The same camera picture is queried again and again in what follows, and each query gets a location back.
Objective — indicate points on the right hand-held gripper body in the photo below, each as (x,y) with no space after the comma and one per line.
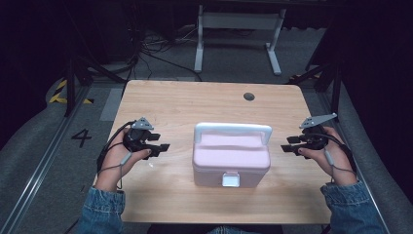
(314,139)

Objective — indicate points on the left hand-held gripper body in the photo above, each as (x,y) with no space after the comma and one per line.
(138,139)

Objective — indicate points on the person's right hand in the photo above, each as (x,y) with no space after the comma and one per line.
(337,162)

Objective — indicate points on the person's left hand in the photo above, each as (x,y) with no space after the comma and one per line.
(112,162)

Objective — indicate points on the black tripod stand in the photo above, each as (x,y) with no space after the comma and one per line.
(334,84)
(73,81)

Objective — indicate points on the metal floor rail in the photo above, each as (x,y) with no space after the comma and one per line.
(357,182)
(39,172)

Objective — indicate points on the white metal desk frame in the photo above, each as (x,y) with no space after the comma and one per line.
(240,21)

